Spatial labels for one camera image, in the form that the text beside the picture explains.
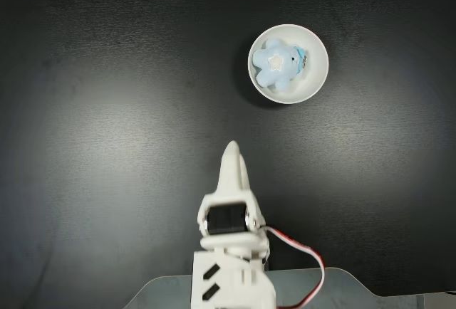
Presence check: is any skyblue plush doll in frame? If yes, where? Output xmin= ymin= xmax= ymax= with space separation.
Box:
xmin=252 ymin=37 xmax=308 ymax=91

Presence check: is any white bowl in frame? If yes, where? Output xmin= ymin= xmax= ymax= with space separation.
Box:
xmin=247 ymin=23 xmax=329 ymax=105

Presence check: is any grey cloth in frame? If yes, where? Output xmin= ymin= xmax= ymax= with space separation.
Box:
xmin=126 ymin=267 xmax=425 ymax=309

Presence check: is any red white servo cable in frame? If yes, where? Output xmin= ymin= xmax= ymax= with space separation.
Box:
xmin=263 ymin=226 xmax=327 ymax=309

